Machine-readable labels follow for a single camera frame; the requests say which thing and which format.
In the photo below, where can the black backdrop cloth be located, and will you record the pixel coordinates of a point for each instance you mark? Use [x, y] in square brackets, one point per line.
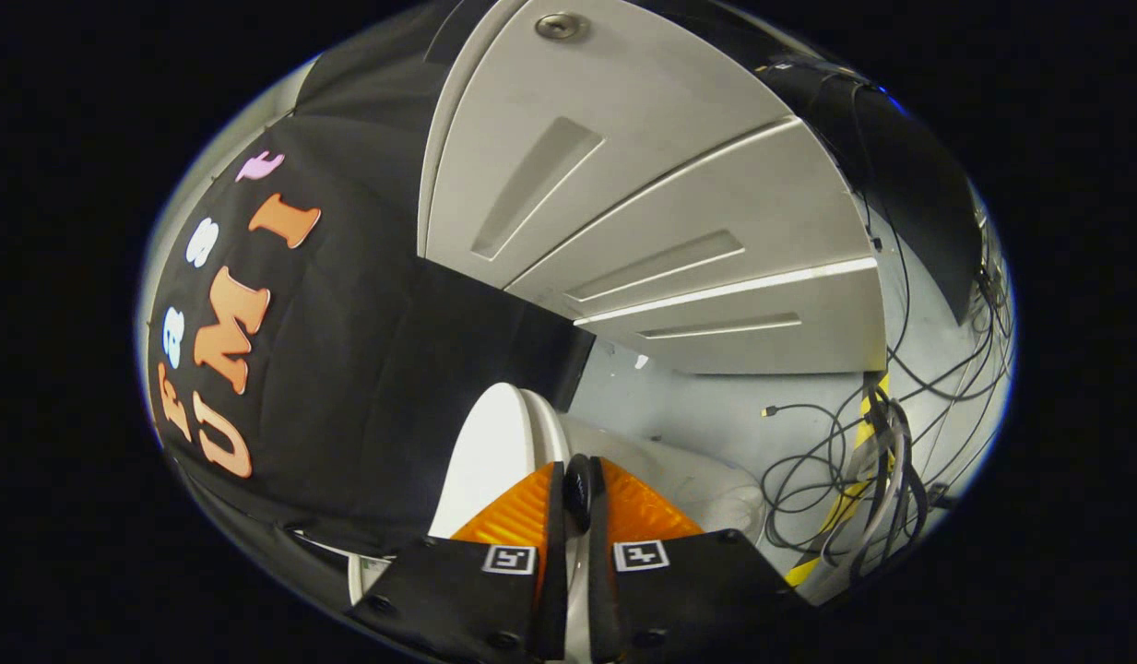
[347, 369]

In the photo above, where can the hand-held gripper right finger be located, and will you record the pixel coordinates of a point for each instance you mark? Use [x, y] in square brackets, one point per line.
[600, 572]

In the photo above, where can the white toilet lid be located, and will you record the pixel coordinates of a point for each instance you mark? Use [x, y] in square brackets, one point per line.
[485, 452]

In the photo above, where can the yellow black floor tape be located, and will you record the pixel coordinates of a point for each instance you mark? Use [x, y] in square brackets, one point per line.
[868, 406]

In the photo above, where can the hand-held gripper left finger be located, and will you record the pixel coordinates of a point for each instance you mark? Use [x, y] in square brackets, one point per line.
[557, 572]

